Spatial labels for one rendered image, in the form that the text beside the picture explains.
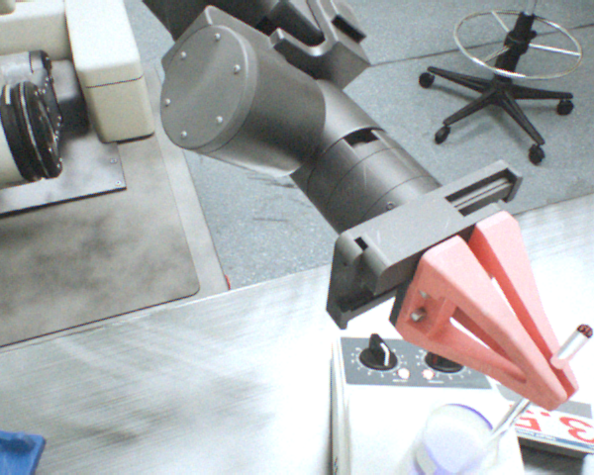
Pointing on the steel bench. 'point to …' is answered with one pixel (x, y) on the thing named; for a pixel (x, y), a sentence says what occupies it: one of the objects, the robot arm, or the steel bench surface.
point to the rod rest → (16, 453)
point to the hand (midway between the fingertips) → (550, 384)
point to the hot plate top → (391, 431)
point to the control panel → (409, 359)
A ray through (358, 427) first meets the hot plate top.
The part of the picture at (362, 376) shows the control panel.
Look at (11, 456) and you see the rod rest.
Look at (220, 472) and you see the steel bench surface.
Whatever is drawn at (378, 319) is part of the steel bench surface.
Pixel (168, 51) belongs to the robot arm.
